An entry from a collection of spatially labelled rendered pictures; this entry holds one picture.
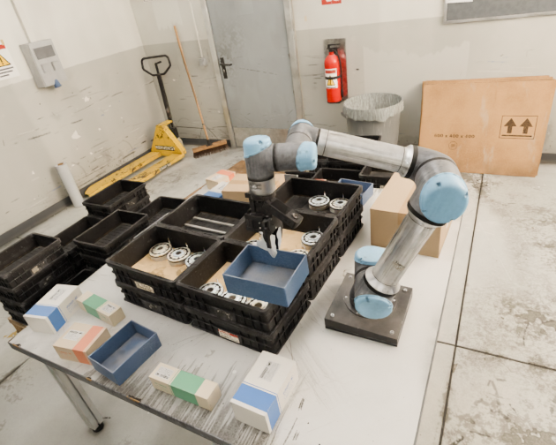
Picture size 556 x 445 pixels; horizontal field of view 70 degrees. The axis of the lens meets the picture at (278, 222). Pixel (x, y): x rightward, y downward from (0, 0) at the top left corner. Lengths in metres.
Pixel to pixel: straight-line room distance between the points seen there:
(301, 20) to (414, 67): 1.22
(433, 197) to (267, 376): 0.72
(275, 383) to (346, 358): 0.28
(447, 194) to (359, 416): 0.69
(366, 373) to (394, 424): 0.18
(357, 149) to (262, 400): 0.77
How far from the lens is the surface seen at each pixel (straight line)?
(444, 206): 1.07
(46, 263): 2.91
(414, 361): 1.44
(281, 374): 1.30
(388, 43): 4.26
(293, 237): 1.77
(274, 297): 1.10
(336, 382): 1.38
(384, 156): 1.16
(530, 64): 4.19
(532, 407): 2.31
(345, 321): 1.48
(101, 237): 2.96
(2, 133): 4.62
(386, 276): 1.24
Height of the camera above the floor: 1.82
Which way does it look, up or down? 32 degrees down
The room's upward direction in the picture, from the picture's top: 10 degrees counter-clockwise
